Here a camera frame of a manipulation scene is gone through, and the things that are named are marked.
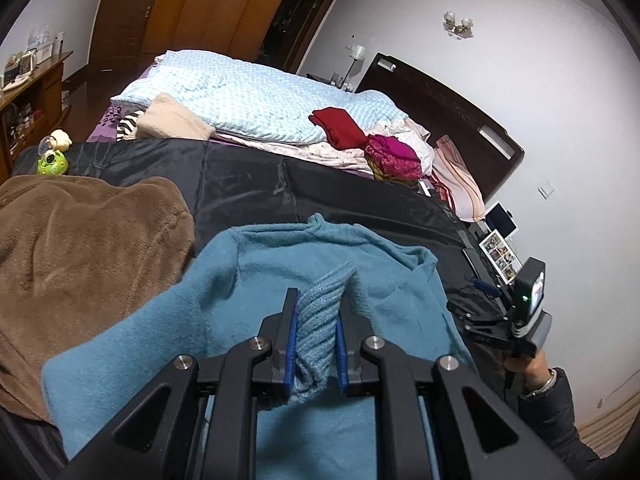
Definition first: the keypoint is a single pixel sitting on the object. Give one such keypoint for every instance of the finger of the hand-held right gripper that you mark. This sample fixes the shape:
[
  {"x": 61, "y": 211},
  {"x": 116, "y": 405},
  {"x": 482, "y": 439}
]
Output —
[
  {"x": 487, "y": 287},
  {"x": 480, "y": 325}
]

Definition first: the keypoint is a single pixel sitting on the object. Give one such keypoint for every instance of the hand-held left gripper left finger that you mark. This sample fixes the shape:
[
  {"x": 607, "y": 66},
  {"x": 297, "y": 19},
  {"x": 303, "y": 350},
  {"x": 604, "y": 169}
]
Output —
[{"x": 290, "y": 355}]

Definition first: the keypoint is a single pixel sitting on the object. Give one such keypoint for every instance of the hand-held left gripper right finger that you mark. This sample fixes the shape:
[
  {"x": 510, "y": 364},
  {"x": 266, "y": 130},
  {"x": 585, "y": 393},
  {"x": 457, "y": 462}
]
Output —
[{"x": 342, "y": 355}]

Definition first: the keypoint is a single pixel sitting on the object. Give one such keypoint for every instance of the teal knit sweater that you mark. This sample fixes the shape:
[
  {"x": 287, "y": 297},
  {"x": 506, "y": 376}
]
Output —
[{"x": 280, "y": 255}]

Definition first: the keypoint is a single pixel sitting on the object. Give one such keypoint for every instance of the brown fleece garment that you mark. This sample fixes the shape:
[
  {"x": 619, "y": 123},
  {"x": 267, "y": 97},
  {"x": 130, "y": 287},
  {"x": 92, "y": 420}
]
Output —
[{"x": 85, "y": 270}]

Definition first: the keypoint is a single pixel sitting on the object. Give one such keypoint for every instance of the person's right forearm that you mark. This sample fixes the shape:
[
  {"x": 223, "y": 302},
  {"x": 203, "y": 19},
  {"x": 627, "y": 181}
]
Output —
[{"x": 555, "y": 420}]

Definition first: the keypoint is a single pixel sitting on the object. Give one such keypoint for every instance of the person's right hand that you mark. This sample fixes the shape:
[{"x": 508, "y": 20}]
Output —
[{"x": 530, "y": 370}]

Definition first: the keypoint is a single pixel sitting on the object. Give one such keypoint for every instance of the photo print sheet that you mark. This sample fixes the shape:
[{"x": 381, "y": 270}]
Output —
[{"x": 500, "y": 255}]

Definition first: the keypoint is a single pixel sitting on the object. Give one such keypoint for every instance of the white tablet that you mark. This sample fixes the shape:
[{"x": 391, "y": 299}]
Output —
[{"x": 500, "y": 220}]

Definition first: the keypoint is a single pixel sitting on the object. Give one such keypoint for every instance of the pink striped pillow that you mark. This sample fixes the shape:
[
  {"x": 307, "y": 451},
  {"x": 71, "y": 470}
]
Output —
[{"x": 460, "y": 180}]

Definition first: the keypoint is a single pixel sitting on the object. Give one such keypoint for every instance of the magenta garment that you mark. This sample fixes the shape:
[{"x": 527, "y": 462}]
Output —
[{"x": 392, "y": 157}]

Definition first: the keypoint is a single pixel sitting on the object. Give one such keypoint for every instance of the black satin sheet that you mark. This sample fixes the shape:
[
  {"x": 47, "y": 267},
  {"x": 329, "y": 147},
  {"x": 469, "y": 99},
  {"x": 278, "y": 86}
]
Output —
[{"x": 325, "y": 185}]

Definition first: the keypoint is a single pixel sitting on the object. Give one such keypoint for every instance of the dark wooden headboard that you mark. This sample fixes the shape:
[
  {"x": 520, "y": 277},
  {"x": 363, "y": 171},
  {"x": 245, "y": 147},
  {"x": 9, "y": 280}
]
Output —
[{"x": 440, "y": 105}]

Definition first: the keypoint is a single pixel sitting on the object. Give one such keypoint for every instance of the white floral sheet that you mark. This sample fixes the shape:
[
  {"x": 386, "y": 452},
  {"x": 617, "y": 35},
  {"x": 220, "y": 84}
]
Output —
[{"x": 320, "y": 155}]

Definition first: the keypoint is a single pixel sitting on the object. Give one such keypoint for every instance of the red garment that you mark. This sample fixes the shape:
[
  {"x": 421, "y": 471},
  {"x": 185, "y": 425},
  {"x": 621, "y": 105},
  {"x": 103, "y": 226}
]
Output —
[{"x": 340, "y": 127}]

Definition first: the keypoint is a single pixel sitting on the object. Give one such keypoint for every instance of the beige folded blanket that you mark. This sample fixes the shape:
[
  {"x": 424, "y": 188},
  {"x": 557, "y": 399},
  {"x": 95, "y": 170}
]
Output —
[{"x": 172, "y": 120}]

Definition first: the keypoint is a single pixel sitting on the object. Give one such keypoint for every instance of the bedside lamp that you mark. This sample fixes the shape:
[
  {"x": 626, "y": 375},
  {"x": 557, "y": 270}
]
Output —
[{"x": 356, "y": 52}]

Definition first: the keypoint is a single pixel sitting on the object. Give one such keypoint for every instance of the light blue quilt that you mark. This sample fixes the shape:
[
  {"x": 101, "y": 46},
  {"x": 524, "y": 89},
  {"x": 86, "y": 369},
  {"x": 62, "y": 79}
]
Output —
[{"x": 240, "y": 90}]

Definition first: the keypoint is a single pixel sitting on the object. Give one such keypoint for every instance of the zebra striped cloth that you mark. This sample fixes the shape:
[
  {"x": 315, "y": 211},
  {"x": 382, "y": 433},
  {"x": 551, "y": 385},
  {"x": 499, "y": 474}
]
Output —
[{"x": 129, "y": 127}]

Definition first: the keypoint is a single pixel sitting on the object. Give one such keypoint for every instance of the purple bedsheet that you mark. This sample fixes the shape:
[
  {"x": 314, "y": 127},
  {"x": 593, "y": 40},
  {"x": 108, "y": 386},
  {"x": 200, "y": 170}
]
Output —
[{"x": 105, "y": 125}]

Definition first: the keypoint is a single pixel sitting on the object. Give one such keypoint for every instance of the green toy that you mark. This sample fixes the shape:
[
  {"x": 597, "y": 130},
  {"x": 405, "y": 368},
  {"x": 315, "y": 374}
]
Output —
[{"x": 52, "y": 162}]

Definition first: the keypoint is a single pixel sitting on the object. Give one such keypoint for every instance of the dark doorway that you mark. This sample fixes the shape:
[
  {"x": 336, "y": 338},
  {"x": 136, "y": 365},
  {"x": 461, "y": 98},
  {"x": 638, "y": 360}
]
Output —
[{"x": 295, "y": 15}]

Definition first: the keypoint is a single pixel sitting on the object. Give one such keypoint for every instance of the wooden wardrobe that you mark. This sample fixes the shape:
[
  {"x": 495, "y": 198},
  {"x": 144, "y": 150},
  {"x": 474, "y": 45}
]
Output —
[{"x": 200, "y": 15}]

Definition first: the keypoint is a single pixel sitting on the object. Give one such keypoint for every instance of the wooden sideboard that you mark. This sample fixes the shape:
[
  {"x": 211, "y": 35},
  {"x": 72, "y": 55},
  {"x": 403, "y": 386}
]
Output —
[{"x": 40, "y": 95}]

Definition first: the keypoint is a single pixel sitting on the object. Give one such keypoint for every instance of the white wall switch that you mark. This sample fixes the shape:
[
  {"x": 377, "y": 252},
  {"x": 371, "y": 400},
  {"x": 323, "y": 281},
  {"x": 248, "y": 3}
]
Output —
[{"x": 546, "y": 189}]

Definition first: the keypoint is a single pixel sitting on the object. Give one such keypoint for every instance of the wall sconce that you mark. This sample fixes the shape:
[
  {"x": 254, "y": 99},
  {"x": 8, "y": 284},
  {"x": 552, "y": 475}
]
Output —
[{"x": 457, "y": 25}]

